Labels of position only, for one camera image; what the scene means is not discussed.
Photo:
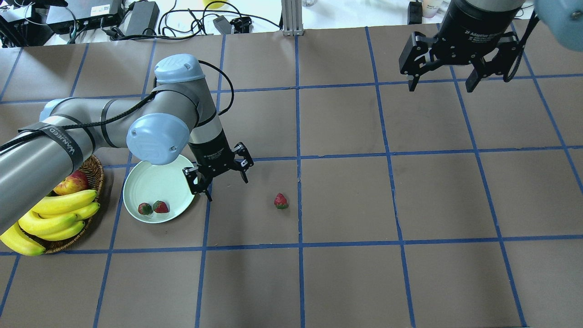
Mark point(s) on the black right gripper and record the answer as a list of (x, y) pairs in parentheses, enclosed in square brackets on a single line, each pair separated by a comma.
[(470, 31)]

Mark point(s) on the red strawberry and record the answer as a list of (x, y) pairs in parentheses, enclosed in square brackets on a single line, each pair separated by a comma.
[(160, 207), (145, 209), (280, 201)]

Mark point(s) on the yellow banana bunch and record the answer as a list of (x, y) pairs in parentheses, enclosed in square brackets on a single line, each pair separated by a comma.
[(53, 219)]

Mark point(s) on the paper cup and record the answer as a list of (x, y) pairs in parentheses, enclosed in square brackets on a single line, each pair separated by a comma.
[(429, 8)]

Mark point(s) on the light green round plate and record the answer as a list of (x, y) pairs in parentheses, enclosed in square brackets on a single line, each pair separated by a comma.
[(148, 183)]

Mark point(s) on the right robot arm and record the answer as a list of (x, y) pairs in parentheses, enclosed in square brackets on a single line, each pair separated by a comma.
[(563, 18)]

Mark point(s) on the black power adapter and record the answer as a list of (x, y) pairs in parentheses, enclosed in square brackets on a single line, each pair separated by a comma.
[(142, 19)]

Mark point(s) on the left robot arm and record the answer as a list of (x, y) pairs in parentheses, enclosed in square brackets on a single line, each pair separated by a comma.
[(179, 112)]

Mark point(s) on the aluminium frame post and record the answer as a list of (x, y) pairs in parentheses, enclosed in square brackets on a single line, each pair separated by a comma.
[(291, 14)]

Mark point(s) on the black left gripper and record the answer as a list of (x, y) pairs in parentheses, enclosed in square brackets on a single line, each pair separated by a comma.
[(211, 151)]

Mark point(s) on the red apple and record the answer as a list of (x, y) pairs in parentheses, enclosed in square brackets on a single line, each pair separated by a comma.
[(75, 182)]

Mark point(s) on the brown wicker basket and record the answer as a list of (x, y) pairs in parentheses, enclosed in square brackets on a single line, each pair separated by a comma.
[(94, 171)]

